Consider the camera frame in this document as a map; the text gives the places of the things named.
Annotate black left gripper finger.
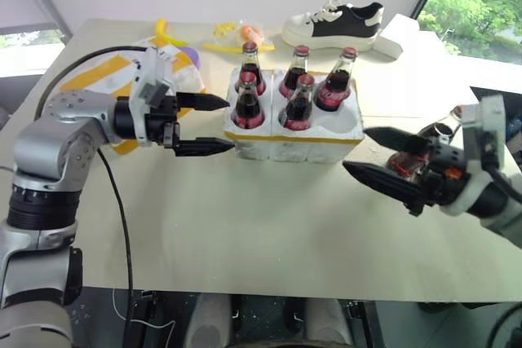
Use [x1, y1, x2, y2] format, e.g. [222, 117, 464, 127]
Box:
[173, 137, 237, 158]
[175, 92, 232, 113]

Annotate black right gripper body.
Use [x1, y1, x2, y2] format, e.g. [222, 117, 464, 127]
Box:
[414, 134, 471, 207]

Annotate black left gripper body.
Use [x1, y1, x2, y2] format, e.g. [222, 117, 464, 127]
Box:
[144, 94, 181, 150]

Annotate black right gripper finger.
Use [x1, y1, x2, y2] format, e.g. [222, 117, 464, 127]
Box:
[362, 126, 434, 158]
[342, 160, 426, 218]

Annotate glass cola bottle red cap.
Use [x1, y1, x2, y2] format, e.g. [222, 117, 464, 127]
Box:
[278, 73, 316, 133]
[386, 119, 456, 186]
[313, 46, 360, 113]
[231, 72, 267, 130]
[237, 41, 268, 97]
[278, 44, 312, 100]

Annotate white foam crate yellow tape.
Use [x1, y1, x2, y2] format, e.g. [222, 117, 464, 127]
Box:
[222, 65, 365, 164]

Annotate white box under sneaker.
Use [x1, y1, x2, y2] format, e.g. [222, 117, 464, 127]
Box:
[374, 13, 422, 61]

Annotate purple round toy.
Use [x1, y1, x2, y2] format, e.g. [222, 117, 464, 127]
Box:
[178, 46, 202, 70]

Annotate yellow curved plastic toy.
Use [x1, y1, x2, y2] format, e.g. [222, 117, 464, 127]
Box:
[154, 17, 189, 49]

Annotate clear bag of toy food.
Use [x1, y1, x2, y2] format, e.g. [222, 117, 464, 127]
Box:
[202, 19, 275, 55]

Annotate black and white sneaker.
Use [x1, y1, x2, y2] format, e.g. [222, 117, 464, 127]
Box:
[281, 0, 385, 53]

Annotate white rounded robot leg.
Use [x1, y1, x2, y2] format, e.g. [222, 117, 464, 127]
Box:
[304, 297, 352, 348]
[182, 293, 234, 348]

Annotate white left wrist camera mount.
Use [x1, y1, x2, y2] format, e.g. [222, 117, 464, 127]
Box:
[129, 47, 181, 146]

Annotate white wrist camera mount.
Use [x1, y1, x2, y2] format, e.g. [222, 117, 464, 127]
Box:
[129, 47, 181, 146]
[439, 95, 509, 217]

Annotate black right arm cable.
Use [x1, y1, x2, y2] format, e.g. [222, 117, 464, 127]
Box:
[483, 162, 522, 203]

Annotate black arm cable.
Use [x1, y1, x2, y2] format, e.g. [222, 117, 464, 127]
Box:
[33, 46, 148, 348]
[483, 162, 522, 203]

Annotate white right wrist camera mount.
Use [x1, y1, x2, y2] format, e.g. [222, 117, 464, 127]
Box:
[439, 95, 509, 217]

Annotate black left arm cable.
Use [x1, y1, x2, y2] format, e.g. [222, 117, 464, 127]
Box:
[33, 46, 148, 348]

